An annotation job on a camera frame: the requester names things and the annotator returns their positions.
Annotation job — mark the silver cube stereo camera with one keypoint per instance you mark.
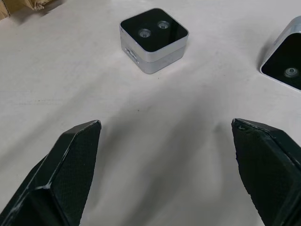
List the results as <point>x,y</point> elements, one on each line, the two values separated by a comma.
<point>287,54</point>
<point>152,33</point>

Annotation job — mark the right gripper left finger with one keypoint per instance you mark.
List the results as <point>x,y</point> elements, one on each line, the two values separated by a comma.
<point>63,179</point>

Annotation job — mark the wooden rack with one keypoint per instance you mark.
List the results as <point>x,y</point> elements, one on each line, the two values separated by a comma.
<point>14,5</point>

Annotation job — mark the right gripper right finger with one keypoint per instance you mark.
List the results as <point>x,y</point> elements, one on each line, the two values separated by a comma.
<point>265,169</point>

